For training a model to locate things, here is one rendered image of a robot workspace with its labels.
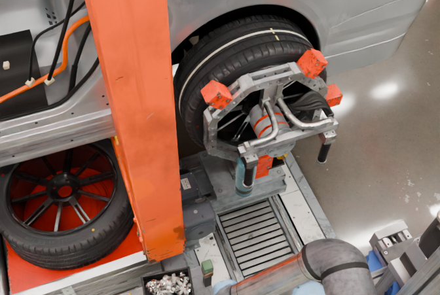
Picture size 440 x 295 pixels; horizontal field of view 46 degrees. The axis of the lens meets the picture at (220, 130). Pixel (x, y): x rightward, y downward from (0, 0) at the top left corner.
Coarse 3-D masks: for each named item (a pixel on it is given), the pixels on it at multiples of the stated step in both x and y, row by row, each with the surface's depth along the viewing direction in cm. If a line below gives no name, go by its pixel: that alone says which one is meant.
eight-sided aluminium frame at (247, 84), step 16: (288, 64) 202; (240, 80) 198; (256, 80) 197; (272, 80) 198; (288, 80) 202; (304, 80) 206; (320, 80) 216; (240, 96) 198; (208, 112) 205; (224, 112) 202; (320, 112) 229; (208, 128) 207; (208, 144) 216; (224, 144) 230
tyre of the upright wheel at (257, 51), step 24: (240, 24) 207; (264, 24) 208; (288, 24) 215; (192, 48) 211; (216, 48) 204; (240, 48) 200; (264, 48) 199; (288, 48) 202; (216, 72) 200; (240, 72) 200; (192, 96) 207; (192, 120) 214
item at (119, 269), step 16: (128, 256) 230; (144, 256) 230; (80, 272) 225; (96, 272) 225; (112, 272) 227; (128, 272) 233; (32, 288) 220; (48, 288) 221; (64, 288) 221; (80, 288) 228
